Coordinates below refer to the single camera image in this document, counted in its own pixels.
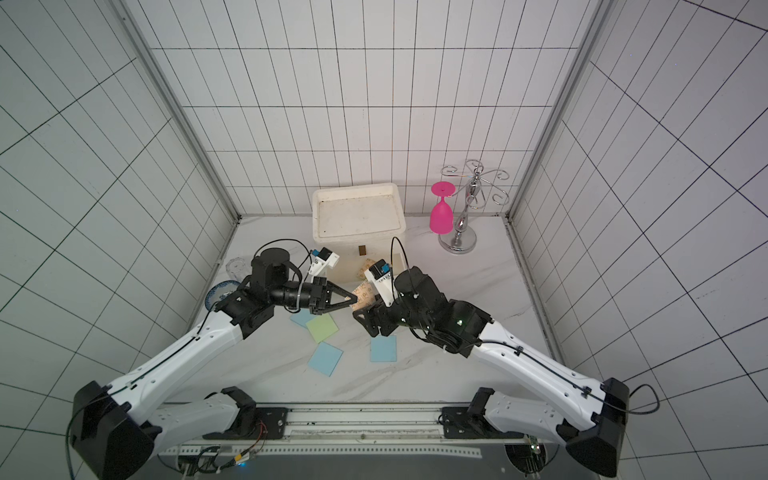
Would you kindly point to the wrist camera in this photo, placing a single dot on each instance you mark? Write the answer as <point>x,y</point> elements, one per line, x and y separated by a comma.
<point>380,274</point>
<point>321,261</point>

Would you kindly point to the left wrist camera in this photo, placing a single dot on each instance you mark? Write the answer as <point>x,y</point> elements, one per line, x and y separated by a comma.
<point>321,261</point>

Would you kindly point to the blue sticky note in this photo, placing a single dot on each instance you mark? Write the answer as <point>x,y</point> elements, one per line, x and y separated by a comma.
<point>325,359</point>
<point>383,349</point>
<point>302,318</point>

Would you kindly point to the blue sticky note upper left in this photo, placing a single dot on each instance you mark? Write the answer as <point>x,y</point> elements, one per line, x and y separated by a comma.
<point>302,318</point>

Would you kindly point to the chrome glass holder stand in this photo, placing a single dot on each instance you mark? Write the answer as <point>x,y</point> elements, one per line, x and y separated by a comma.
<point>478,187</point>

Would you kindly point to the blue sticky note lower left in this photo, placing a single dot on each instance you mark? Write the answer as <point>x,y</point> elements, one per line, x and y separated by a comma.
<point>325,359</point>

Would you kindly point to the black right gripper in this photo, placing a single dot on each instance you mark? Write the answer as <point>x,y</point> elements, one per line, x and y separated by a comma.
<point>384,318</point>

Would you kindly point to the blue sticky note center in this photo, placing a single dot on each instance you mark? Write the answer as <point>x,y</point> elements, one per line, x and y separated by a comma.
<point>383,349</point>

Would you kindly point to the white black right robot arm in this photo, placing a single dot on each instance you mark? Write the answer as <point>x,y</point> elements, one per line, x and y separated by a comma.
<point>586,416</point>

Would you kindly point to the green sticky note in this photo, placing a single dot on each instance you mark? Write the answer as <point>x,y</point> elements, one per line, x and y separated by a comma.
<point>321,327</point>

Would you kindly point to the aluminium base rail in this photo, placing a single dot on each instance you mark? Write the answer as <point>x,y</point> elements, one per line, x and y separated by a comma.
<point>360,426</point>

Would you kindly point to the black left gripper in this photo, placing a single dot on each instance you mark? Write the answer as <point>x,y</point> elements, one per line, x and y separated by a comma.
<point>320,284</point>

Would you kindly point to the orange patterned sticky note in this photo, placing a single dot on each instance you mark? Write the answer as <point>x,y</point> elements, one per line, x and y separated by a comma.
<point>366,294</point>

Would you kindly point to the pink wine glass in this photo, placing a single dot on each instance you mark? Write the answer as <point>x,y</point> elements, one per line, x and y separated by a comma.
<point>441,216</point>

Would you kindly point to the blue white patterned plate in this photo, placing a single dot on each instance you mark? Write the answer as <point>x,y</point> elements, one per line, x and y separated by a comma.
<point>219,292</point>

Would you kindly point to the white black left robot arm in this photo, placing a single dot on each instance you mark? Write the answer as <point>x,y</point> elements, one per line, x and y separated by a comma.
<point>116,428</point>

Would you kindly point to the white plastic drawer cabinet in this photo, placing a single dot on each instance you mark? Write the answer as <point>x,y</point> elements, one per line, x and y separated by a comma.
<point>357,223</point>

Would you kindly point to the clear upturned glass cup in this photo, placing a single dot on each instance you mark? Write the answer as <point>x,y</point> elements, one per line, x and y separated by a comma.
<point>238,268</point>

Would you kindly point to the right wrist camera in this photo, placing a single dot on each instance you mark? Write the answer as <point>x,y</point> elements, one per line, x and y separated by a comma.
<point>380,274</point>

